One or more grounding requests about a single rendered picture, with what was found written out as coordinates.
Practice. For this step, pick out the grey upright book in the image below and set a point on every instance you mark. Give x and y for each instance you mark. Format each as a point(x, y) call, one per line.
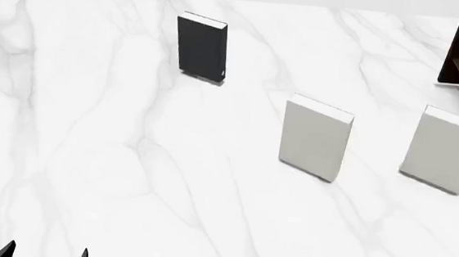
point(313, 138)
point(443, 151)

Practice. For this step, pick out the black upright book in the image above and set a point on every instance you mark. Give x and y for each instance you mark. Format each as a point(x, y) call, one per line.
point(200, 50)

